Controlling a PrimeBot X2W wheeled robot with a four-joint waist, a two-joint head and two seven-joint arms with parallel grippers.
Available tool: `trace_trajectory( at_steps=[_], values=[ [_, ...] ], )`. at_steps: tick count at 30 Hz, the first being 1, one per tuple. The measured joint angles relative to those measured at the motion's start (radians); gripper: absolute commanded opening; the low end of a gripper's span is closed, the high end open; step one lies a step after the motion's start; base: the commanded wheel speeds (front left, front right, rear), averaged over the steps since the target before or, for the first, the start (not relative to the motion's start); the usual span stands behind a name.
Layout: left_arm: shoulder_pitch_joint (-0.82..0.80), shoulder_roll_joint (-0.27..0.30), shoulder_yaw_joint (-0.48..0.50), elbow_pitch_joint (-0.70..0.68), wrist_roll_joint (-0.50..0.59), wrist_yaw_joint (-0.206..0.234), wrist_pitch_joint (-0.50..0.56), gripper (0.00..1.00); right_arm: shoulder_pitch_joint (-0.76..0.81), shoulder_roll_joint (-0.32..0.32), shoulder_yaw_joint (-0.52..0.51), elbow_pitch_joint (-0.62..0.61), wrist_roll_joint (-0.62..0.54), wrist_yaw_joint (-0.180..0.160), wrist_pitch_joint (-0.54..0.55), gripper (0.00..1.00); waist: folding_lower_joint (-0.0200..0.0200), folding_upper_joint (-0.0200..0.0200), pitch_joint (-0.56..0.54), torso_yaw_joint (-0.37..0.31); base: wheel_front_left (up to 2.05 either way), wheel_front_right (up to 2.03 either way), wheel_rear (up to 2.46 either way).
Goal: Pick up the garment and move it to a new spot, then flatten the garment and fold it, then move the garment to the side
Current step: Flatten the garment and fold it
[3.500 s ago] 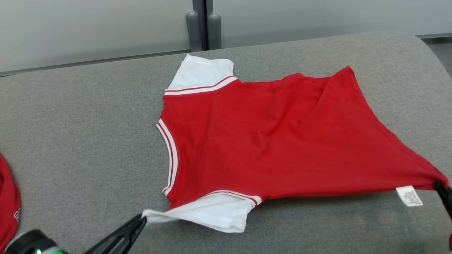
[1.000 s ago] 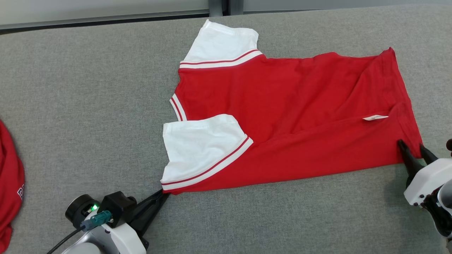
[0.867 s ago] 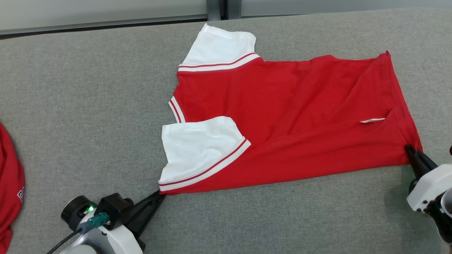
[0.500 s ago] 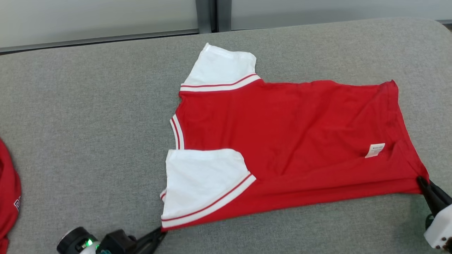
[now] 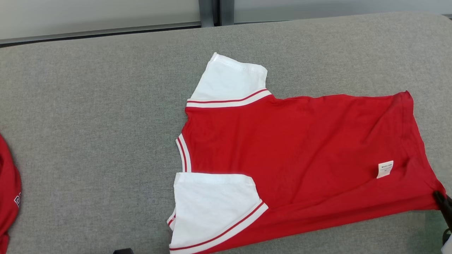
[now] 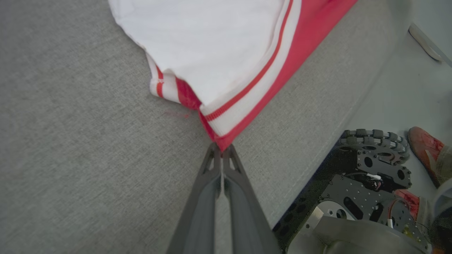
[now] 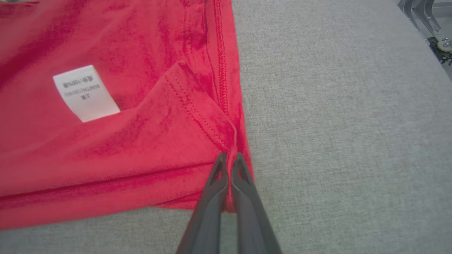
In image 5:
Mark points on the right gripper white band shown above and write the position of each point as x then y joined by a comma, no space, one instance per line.
447,249

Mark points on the red shorts white stripe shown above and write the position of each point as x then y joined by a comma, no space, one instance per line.
9,197

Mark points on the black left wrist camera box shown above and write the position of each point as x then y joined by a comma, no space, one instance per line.
123,251

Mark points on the red white t-shirt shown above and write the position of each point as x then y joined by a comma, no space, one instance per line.
300,148

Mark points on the dark grey partition post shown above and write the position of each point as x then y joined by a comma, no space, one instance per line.
215,12

